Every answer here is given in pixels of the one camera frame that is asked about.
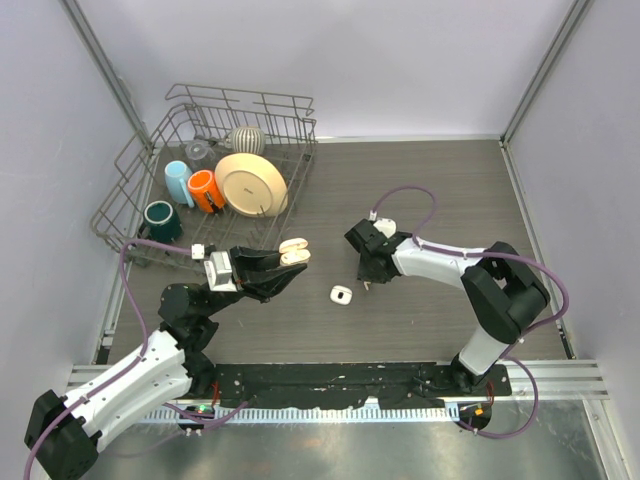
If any orange mug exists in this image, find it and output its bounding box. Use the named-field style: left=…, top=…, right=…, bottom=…
left=187, top=170, right=226, bottom=214

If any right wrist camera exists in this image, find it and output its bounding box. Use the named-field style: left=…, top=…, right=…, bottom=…
left=369, top=210, right=397, bottom=238

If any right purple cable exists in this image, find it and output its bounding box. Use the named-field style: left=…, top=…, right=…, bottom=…
left=372, top=185, right=571, bottom=440

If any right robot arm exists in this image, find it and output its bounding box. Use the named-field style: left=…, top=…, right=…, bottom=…
left=344, top=219, right=550, bottom=395

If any purple cable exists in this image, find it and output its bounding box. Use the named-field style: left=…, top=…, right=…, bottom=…
left=372, top=185, right=571, bottom=440
left=22, top=238, right=251, bottom=480

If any striped ceramic cup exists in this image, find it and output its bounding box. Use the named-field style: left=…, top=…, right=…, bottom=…
left=223, top=126, right=266, bottom=155

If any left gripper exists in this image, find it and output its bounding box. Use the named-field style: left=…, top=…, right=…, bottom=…
left=201, top=245, right=305, bottom=318

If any white earbud charging case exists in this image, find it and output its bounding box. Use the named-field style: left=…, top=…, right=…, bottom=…
left=329, top=285, right=353, bottom=306

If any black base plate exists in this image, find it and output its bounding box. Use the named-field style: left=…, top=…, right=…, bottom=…
left=179, top=362, right=512, bottom=410

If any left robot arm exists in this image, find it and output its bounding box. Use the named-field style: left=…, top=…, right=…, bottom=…
left=23, top=239, right=311, bottom=479

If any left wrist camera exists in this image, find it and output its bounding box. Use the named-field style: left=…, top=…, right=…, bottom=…
left=191, top=244, right=237, bottom=292

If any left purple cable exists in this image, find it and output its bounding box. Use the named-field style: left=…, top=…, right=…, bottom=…
left=22, top=238, right=251, bottom=480

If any beige plate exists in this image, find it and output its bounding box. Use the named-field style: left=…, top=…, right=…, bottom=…
left=215, top=153, right=288, bottom=217

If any dark green mug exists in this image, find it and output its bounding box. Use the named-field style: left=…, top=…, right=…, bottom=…
left=139, top=200, right=183, bottom=244

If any light blue mug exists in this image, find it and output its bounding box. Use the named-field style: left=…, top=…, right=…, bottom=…
left=164, top=160, right=195, bottom=208

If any slotted cable duct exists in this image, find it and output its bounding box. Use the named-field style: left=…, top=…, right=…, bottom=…
left=137, top=401, right=459, bottom=425

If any pink earbud case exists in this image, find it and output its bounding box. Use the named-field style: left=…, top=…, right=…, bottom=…
left=279, top=237, right=311, bottom=266

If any clear glass cup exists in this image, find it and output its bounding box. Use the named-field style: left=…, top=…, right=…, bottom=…
left=185, top=139, right=209, bottom=161

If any grey wire dish rack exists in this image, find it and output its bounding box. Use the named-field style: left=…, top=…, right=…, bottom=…
left=90, top=83, right=317, bottom=251

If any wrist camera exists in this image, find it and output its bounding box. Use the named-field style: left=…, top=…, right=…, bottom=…
left=191, top=244, right=237, bottom=292
left=369, top=210, right=397, bottom=238

